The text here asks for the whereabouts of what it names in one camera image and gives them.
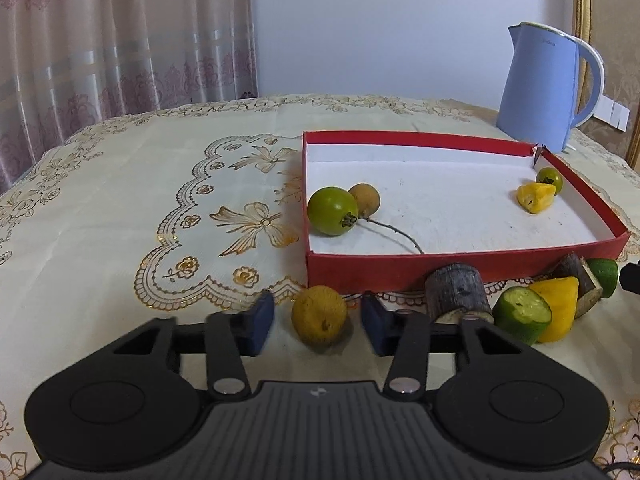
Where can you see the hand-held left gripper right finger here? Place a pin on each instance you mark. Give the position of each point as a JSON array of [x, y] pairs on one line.
[[375, 322]]

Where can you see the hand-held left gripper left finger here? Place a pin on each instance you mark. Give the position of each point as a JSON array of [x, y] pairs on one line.
[[260, 322]]

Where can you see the cream embroidered tablecloth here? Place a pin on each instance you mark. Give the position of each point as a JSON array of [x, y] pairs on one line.
[[125, 200]]

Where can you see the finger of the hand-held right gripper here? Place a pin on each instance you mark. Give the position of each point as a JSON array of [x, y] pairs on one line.
[[631, 276]]

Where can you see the brown longan with twig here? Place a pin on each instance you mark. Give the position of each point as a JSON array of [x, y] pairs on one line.
[[366, 194]]

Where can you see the gold frame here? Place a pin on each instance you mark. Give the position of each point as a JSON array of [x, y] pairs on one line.
[[582, 0]]

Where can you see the white wall switch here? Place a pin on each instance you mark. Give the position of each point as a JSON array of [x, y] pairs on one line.
[[617, 115]]

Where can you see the large green tomato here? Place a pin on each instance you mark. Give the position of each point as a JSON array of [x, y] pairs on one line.
[[331, 210]]

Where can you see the blue electric kettle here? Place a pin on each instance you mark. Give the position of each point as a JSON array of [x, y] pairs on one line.
[[540, 90]]

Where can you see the dark cylindrical wood piece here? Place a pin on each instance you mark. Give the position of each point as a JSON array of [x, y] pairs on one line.
[[452, 287]]

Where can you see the large cucumber piece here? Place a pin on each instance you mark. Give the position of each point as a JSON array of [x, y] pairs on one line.
[[522, 312]]

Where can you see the small yellow pepper piece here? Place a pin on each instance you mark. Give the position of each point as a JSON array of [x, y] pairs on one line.
[[535, 197]]

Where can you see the green lime piece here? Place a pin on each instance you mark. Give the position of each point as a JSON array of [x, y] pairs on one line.
[[604, 275]]

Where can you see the small green tomato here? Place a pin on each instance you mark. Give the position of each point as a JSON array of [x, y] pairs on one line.
[[550, 180]]

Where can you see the red cardboard box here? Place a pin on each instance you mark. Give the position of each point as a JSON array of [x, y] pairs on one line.
[[450, 215]]

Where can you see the pink patterned curtain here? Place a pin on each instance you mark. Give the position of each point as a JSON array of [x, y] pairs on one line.
[[125, 50]]

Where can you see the large yellow pepper piece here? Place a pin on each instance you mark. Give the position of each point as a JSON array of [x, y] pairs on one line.
[[561, 305]]

